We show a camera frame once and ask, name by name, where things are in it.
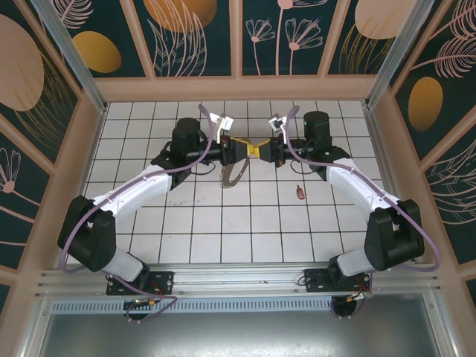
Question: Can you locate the grey metal sheet panel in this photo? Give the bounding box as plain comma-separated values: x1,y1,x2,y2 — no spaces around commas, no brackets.
22,293,460,357

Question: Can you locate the aluminium side rail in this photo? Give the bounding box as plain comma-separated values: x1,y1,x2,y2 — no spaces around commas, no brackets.
362,106,423,266

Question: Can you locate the aluminium corner post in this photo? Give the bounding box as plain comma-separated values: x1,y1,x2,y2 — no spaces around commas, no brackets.
364,0,435,109
31,0,109,115

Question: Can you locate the aluminium mounting rail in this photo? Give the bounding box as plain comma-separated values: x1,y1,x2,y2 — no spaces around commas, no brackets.
35,262,443,298

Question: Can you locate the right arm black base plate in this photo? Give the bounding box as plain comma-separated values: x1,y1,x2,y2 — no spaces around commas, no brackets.
303,267,338,295

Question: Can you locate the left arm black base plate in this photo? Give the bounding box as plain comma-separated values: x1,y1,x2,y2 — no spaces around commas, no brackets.
106,271,176,297

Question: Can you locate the perforated metal cable duct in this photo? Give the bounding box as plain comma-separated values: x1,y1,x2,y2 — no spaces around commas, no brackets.
50,299,335,314

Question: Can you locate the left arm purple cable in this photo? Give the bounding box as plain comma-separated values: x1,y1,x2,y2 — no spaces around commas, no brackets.
59,104,220,323

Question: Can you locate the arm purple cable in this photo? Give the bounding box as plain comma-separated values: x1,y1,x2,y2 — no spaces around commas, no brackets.
284,105,440,271
59,104,220,323

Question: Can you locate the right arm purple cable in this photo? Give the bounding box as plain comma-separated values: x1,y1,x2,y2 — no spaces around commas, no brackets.
284,105,440,271

